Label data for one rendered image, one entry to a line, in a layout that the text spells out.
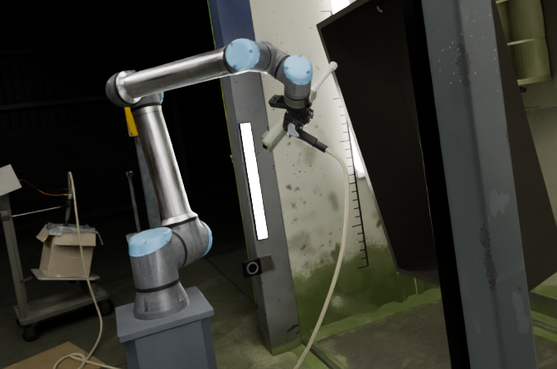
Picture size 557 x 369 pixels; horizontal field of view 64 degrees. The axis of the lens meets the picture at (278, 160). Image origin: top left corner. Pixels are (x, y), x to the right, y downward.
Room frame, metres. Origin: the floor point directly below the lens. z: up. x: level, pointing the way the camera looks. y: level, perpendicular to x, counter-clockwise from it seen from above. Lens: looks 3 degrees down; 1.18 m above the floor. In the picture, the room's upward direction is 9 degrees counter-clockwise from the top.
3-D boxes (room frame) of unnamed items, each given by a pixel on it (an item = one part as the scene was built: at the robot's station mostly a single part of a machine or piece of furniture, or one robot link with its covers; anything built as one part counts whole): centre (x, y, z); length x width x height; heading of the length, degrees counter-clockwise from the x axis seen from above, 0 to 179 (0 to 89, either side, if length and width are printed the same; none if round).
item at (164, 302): (1.55, 0.49, 0.69); 0.19 x 0.19 x 0.10
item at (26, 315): (3.43, 1.89, 0.64); 0.73 x 0.50 x 1.27; 126
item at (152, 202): (2.41, 0.71, 0.82); 0.06 x 0.06 x 1.64; 21
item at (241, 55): (1.50, 0.30, 1.43); 0.68 x 0.12 x 0.12; 63
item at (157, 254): (1.56, 0.48, 0.83); 0.17 x 0.15 x 0.18; 153
